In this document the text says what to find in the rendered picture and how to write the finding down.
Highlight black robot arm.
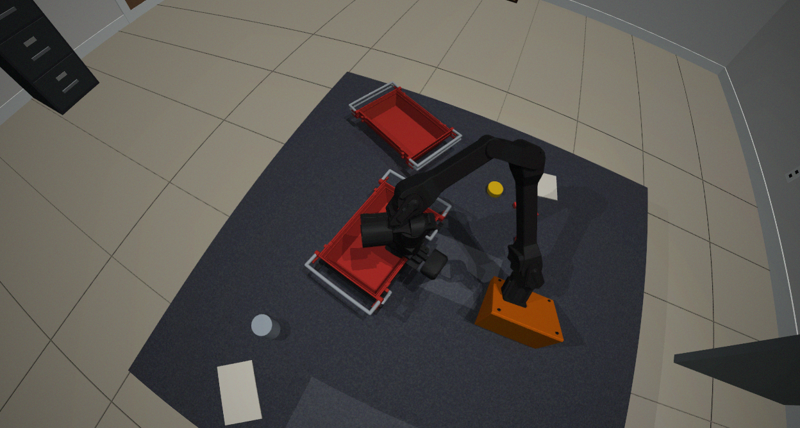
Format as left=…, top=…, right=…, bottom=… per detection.
left=360, top=135, right=546, bottom=308

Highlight grey cylinder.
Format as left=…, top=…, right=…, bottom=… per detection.
left=251, top=314, right=281, bottom=340

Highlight yellow flat cylinder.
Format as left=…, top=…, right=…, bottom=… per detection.
left=487, top=181, right=503, bottom=197

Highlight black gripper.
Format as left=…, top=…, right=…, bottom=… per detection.
left=385, top=234, right=448, bottom=280

